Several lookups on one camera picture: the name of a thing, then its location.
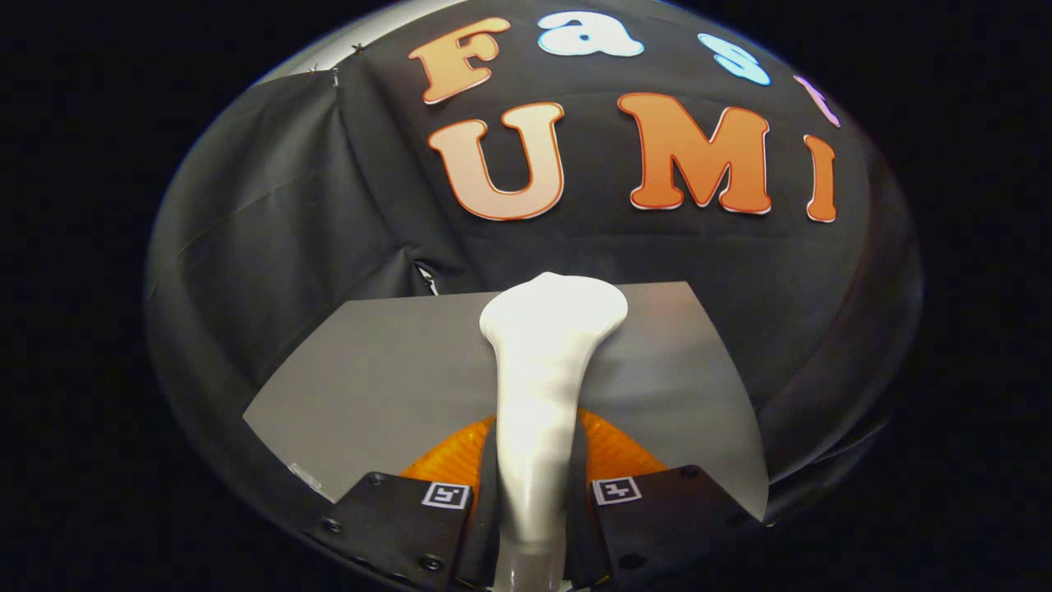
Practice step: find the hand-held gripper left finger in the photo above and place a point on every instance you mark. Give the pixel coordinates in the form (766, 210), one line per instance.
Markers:
(485, 510)

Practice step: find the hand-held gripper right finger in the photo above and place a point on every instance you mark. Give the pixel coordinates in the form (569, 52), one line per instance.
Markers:
(579, 526)

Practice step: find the white garment steamer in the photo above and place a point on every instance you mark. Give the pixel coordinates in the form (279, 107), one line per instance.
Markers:
(538, 370)

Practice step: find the grey cabinet with dark top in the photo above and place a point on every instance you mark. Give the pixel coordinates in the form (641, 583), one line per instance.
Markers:
(394, 370)

